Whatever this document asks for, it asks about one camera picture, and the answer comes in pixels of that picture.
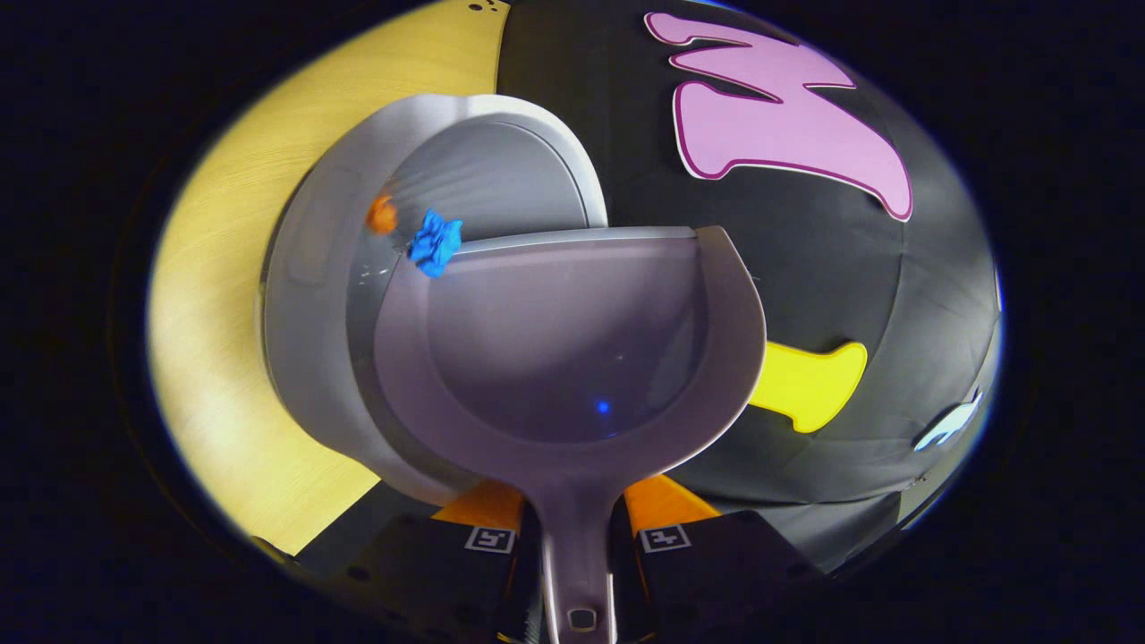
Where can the blue paper trash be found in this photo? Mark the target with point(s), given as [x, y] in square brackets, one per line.
[436, 243]

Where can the lilac plastic dustpan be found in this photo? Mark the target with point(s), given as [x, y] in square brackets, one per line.
[572, 358]

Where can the grey ribbed garbage bin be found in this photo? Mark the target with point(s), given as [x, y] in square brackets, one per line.
[304, 340]

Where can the orange paper trash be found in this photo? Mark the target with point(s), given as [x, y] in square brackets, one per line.
[382, 216]

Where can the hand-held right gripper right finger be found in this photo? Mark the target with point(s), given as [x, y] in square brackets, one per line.
[716, 572]

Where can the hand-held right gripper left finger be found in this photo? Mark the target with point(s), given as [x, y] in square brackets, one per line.
[429, 563]

